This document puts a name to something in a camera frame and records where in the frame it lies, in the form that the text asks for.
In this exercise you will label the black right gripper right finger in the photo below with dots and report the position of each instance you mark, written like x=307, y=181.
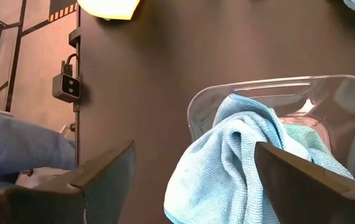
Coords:
x=314, y=199

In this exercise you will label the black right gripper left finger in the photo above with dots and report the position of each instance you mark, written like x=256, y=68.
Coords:
x=56, y=205

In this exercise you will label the large blue microfiber towel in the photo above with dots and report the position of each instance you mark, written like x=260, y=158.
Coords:
x=214, y=174

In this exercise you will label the clear plastic basket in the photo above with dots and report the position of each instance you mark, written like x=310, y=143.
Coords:
x=208, y=99

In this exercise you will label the yellow microfiber towel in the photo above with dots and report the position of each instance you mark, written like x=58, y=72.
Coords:
x=108, y=9

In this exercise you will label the teal microfiber towel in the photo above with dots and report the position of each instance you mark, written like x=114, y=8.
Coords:
x=301, y=137

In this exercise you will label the grey bottle with blue cap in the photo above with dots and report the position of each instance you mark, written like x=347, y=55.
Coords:
x=18, y=143

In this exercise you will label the black hazard-striped floor mat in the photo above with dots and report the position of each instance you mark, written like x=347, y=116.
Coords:
x=62, y=5

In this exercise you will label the grey depth camera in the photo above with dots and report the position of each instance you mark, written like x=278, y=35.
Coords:
x=68, y=87

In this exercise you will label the black aluminium table frame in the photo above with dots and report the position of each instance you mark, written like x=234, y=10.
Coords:
x=75, y=37

